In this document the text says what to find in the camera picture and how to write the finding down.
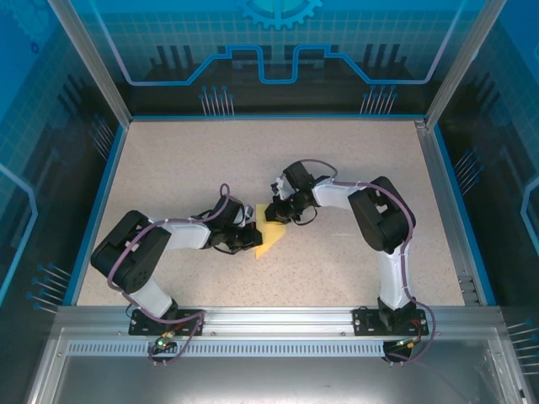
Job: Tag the yellow cloth sheet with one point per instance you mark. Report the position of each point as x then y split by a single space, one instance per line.
271 237

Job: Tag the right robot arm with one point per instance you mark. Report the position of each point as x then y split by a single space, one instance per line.
379 219

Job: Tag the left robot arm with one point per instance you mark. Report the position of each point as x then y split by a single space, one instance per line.
126 256

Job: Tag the blue table edge strip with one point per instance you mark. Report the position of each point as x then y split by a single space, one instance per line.
462 210
101 210

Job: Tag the grey metal front panel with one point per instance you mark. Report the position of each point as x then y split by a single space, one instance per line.
273 383

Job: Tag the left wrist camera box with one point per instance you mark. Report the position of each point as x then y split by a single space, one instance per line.
249 212

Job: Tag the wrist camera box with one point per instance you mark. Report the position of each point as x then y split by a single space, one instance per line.
279 188
249 212

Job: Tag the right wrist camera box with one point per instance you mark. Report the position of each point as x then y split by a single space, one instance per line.
279 188

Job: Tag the aluminium mounting rail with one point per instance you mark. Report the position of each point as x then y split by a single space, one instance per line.
278 320

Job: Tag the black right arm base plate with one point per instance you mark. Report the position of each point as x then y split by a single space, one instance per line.
366 322

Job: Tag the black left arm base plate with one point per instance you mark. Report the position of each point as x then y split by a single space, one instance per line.
143 324

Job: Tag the aluminium side rail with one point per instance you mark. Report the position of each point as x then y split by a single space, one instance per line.
442 189

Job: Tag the aluminium frame post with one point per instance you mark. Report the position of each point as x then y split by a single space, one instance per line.
95 63
460 63

